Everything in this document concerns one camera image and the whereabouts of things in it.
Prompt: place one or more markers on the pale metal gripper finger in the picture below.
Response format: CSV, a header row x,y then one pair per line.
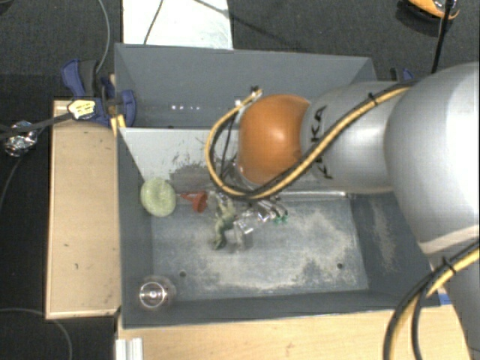
x,y
244,233
222,200

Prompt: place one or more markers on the green toy dinosaur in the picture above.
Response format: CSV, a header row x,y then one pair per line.
x,y
224,221

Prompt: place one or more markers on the red funnel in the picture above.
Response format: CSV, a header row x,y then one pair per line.
x,y
200,203

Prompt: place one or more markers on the grey metal bin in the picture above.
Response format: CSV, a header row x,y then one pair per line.
x,y
285,253

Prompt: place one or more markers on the clear glass cup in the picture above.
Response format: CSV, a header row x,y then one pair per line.
x,y
153,294

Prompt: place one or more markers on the pale wood board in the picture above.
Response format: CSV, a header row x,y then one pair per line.
x,y
82,208

